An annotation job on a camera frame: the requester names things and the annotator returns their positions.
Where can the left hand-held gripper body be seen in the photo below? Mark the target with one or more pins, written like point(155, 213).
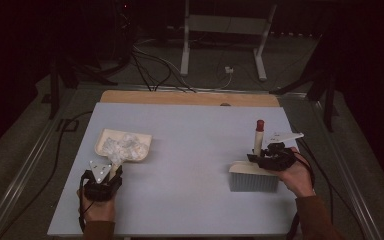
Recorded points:
point(100, 190)

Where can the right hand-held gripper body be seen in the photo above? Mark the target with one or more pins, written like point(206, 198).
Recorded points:
point(276, 160)

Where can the cream brush with red cap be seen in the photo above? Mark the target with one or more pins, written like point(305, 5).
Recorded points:
point(253, 180)

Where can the pile of white paper scraps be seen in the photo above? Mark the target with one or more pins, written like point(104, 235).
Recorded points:
point(123, 148)

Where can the cream plastic dustpan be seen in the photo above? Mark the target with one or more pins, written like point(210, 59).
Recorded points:
point(110, 135)

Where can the person's left hand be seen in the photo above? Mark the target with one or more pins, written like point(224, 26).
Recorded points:
point(98, 210)

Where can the person's right hand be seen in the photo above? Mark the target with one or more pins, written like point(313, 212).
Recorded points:
point(296, 180)

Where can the pale blue table mat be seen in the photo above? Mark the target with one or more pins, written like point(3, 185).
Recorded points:
point(186, 133)

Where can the black tripod stand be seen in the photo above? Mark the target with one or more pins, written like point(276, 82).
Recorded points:
point(63, 76)
point(323, 83)

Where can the white metal stand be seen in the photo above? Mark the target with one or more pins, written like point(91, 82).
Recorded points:
point(226, 25)

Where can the dark equipment rack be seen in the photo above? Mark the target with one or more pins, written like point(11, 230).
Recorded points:
point(123, 30)

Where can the metal floor rail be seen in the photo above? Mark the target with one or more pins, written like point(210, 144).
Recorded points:
point(10, 200)
point(350, 173)

